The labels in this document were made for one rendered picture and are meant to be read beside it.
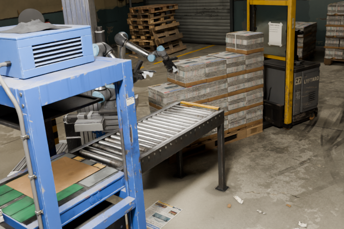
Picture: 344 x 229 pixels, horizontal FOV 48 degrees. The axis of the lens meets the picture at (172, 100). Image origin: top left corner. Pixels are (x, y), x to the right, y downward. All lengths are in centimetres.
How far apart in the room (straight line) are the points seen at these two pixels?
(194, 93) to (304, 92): 170
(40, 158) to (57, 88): 33
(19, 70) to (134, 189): 98
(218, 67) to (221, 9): 732
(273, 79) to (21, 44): 399
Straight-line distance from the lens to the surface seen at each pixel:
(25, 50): 195
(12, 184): 264
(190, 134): 311
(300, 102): 533
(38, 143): 184
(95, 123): 363
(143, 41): 1075
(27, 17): 282
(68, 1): 376
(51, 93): 184
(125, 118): 221
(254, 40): 474
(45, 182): 193
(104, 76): 203
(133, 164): 232
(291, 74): 500
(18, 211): 235
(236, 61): 456
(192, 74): 421
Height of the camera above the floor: 196
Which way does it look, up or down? 17 degrees down
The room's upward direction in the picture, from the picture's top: 4 degrees counter-clockwise
